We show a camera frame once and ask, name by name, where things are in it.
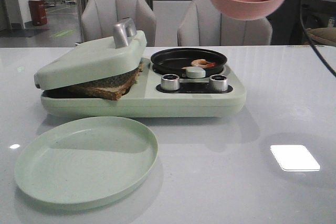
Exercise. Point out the left silver control knob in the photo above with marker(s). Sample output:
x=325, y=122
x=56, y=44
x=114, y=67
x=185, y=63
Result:
x=170, y=82

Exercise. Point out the silver control knob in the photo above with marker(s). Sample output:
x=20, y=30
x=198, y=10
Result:
x=170, y=82
x=218, y=83

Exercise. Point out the right beige upholstered chair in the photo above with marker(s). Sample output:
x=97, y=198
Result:
x=204, y=25

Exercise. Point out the mint green sandwich maker lid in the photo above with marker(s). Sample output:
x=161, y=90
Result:
x=95, y=59

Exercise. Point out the red trash bin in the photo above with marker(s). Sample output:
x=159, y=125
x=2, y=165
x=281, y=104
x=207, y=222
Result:
x=37, y=12

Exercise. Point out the black round frying pan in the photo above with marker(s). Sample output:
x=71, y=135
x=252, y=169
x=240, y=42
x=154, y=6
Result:
x=172, y=61

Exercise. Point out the bread slice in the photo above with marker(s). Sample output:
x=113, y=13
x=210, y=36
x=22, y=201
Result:
x=111, y=88
x=140, y=67

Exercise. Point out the mint green round plate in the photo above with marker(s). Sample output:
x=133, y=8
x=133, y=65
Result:
x=87, y=163

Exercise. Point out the beige upholstered chair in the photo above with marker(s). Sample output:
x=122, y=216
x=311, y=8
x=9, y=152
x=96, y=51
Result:
x=204, y=25
x=99, y=16

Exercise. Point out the mint green breakfast maker base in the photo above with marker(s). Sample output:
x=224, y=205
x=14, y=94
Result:
x=144, y=100

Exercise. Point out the right silver control knob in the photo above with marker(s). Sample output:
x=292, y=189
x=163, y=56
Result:
x=218, y=83

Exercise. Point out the beige cushion at right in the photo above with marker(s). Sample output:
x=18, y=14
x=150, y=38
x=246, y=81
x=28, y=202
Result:
x=323, y=36

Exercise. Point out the left beige upholstered chair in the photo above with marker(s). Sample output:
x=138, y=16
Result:
x=99, y=16

